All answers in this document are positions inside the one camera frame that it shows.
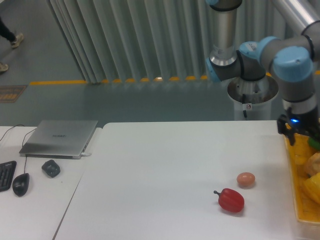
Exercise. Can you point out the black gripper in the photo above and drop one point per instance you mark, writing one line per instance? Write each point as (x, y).
(290, 123)

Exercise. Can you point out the yellow bell pepper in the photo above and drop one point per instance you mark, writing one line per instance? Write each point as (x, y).
(311, 188)

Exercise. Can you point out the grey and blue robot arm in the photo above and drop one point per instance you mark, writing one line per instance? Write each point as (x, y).
(290, 61)

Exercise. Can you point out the yellow woven basket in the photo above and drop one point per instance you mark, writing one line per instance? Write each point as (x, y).
(306, 209)

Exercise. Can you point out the green bell pepper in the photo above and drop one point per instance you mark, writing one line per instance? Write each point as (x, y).
(313, 143)

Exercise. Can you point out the red bell pepper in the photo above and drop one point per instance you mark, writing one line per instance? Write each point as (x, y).
(230, 200)

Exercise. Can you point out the beige bread loaf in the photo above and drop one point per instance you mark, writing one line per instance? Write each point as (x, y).
(312, 165)

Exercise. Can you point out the brown egg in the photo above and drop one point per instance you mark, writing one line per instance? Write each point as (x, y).
(246, 179)

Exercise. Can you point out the silver closed laptop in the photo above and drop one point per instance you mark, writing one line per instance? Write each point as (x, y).
(59, 139)

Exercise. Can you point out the small black device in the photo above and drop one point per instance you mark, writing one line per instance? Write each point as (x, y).
(51, 168)

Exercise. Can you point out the black computer mouse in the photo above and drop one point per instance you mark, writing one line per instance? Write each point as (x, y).
(20, 184)

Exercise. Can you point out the black keyboard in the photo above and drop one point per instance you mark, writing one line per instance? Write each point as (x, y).
(7, 170)

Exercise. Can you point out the person's leg with sneaker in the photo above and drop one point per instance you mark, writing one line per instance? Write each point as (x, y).
(15, 40)

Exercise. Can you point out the beige sneaker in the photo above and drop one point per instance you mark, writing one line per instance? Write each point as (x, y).
(3, 68)

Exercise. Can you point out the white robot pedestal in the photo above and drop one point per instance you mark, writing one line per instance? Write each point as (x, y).
(252, 100)

